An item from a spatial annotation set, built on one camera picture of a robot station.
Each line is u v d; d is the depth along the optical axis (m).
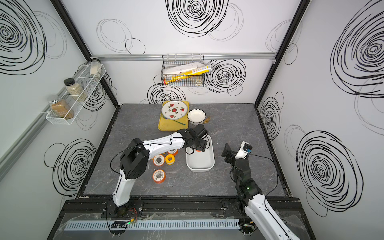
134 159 0.51
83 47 0.85
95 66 0.87
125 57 0.93
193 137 0.68
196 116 1.11
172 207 0.75
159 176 0.84
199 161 0.88
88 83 0.94
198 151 0.81
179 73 0.88
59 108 0.64
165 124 1.09
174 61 0.93
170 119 1.12
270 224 0.49
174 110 1.16
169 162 0.89
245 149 0.67
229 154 0.71
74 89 0.71
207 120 1.08
